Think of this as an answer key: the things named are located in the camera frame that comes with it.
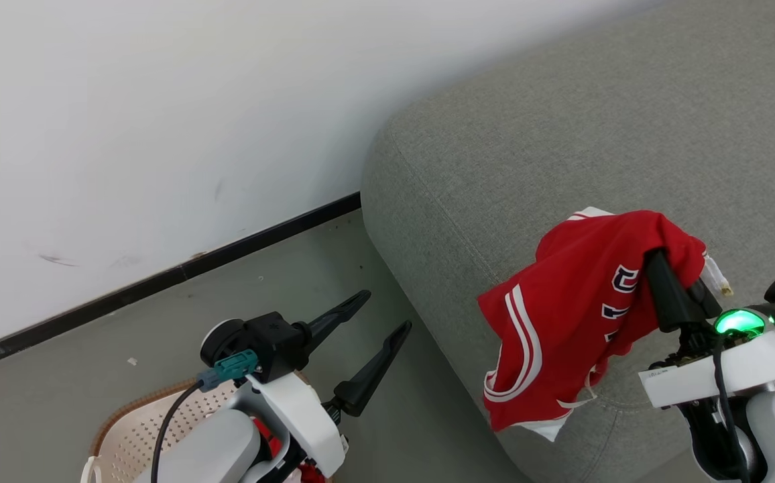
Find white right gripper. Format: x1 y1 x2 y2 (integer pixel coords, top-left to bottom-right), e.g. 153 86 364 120
638 248 775 410

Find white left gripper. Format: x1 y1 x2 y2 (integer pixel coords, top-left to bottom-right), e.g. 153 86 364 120
245 290 413 478

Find red striped basketball shorts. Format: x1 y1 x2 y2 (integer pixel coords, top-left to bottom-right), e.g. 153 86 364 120
477 207 734 442

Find grey fabric sofa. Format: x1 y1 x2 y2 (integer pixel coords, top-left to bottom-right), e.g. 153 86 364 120
361 0 775 483

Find cream perforated laundry basket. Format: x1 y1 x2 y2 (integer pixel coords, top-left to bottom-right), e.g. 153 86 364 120
81 377 335 483

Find teal cable connector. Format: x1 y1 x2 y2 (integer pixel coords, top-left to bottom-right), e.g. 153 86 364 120
196 349 259 392

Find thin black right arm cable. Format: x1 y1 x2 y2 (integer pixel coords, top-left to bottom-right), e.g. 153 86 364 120
712 344 754 483

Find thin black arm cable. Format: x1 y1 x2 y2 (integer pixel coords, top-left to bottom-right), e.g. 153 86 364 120
712 344 754 483
150 380 204 483

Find black wall baseboard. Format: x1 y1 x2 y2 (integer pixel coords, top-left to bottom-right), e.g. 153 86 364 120
0 192 362 376

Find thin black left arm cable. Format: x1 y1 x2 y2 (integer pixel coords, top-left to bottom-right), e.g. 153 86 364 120
150 380 204 483

